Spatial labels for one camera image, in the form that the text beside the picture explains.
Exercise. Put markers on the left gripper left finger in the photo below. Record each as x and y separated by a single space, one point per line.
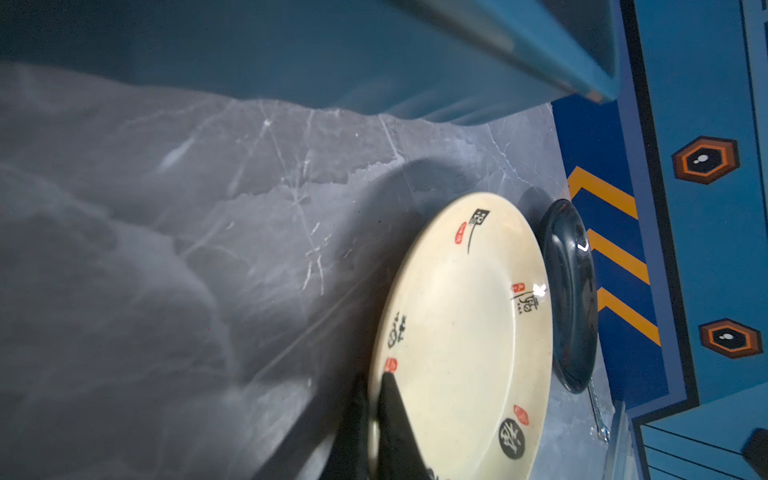
348 454

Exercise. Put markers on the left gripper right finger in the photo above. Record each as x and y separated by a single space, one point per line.
398 453

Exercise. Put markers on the cream calligraphy plate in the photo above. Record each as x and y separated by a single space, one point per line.
466 333

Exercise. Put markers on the teal plastic bin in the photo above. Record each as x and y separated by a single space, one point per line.
463 62

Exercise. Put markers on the black plate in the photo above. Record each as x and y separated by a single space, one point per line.
566 251

